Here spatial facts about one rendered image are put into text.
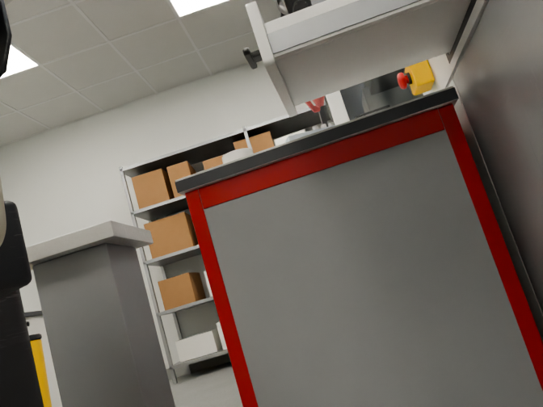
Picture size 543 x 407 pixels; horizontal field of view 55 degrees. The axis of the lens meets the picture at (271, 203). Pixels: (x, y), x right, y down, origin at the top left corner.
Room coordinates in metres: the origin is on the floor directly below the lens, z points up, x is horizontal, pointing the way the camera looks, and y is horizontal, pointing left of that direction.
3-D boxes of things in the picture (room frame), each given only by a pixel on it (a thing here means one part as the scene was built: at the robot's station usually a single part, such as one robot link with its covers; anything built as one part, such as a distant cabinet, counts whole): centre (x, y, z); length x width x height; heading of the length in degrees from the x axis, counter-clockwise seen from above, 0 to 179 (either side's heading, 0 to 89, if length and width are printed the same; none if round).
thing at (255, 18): (0.89, -0.08, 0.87); 0.29 x 0.02 x 0.11; 172
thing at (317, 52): (0.87, -0.29, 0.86); 0.40 x 0.26 x 0.06; 82
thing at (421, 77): (1.18, -0.42, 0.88); 0.07 x 0.05 x 0.07; 172
